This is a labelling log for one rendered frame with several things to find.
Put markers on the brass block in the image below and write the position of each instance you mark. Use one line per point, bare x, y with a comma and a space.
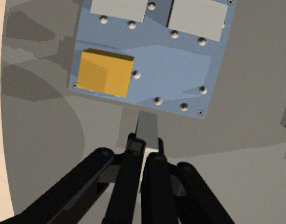
105, 72

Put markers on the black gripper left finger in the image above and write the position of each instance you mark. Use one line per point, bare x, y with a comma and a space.
67, 201

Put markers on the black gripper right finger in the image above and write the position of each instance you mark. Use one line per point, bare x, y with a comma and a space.
159, 200

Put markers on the grey rectangular block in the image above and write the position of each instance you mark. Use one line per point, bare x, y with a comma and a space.
203, 18
126, 9

